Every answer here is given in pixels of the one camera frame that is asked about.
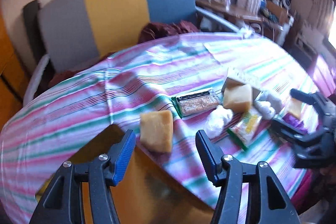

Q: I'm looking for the purple snack packet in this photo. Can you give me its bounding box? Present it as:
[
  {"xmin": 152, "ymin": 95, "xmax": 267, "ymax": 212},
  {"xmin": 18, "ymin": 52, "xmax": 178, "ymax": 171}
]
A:
[{"xmin": 283, "ymin": 98, "xmax": 308, "ymax": 135}]

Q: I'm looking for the beige sock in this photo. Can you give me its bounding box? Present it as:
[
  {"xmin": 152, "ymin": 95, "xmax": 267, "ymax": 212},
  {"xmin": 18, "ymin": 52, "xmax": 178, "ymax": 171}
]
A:
[{"xmin": 253, "ymin": 90, "xmax": 283, "ymax": 121}]

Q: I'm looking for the Weidan snack packet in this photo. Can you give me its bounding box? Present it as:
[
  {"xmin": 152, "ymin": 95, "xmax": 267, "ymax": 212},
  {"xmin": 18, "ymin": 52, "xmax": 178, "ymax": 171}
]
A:
[{"xmin": 227, "ymin": 107, "xmax": 262, "ymax": 151}]

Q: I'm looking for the yellow sponge block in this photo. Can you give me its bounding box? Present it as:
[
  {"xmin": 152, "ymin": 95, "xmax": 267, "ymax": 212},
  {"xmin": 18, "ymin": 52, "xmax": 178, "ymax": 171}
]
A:
[
  {"xmin": 223, "ymin": 84, "xmax": 253, "ymax": 113},
  {"xmin": 140, "ymin": 110, "xmax": 173, "ymax": 153}
]

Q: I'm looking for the white cardboard box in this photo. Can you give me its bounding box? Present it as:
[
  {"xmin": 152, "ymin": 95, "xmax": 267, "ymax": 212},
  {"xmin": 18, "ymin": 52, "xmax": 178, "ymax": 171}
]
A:
[{"xmin": 221, "ymin": 68, "xmax": 262, "ymax": 100}]

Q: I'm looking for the white plastic bundle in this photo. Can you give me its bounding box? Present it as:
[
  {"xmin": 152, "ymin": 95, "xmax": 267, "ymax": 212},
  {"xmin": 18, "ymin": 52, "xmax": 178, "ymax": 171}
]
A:
[{"xmin": 203, "ymin": 105, "xmax": 234, "ymax": 139}]

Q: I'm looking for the green cereal bar packet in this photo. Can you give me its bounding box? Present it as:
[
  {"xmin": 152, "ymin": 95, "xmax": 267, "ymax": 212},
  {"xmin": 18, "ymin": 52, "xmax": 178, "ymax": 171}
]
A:
[{"xmin": 171, "ymin": 88, "xmax": 220, "ymax": 118}]

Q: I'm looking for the striped pink green bedsheet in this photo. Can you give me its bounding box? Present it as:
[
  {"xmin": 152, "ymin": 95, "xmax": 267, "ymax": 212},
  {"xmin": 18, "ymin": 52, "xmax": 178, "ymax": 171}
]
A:
[{"xmin": 1, "ymin": 33, "xmax": 317, "ymax": 223}]

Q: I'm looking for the cardboard box with clutter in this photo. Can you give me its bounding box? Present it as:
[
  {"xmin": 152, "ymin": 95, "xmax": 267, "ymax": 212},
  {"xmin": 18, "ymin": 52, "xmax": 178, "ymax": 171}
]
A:
[{"xmin": 266, "ymin": 0, "xmax": 294, "ymax": 26}]

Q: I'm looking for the wooden side desk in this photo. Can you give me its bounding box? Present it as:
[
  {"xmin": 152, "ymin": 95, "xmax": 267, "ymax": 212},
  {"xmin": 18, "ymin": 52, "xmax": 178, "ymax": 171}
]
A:
[{"xmin": 195, "ymin": 0, "xmax": 284, "ymax": 41}]

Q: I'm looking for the wooden wardrobe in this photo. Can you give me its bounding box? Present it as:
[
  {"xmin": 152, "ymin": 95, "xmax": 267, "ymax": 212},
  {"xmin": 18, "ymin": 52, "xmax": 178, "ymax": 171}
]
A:
[{"xmin": 0, "ymin": 19, "xmax": 29, "ymax": 127}]

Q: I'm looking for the dark red cloth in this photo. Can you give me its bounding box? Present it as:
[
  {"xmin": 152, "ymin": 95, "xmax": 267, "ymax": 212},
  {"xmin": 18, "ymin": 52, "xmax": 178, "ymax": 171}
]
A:
[{"xmin": 138, "ymin": 20, "xmax": 200, "ymax": 44}]

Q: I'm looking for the grey yellow blue chair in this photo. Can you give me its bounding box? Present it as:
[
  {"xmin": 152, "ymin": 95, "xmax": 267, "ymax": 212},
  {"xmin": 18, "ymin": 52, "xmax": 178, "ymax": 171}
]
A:
[{"xmin": 22, "ymin": 0, "xmax": 239, "ymax": 104}]

